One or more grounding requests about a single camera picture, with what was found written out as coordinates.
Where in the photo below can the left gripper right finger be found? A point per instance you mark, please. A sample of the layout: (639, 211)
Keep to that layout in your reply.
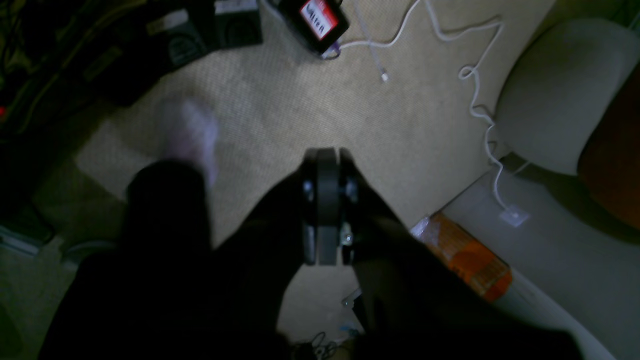
(415, 308)

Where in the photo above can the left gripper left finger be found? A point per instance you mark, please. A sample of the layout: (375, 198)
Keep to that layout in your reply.
(110, 314)

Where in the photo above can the orange plastic package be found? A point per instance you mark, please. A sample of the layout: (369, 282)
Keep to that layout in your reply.
(474, 263)

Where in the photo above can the person leg white sock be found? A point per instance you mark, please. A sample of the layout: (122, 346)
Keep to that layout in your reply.
(166, 230)

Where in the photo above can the grey chair seat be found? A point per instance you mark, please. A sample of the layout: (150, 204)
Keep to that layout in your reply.
(559, 89)

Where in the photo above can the black equipment boxes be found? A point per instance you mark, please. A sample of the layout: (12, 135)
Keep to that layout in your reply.
(57, 55)

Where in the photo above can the black red power adapter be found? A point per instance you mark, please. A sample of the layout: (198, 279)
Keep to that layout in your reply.
(317, 24)

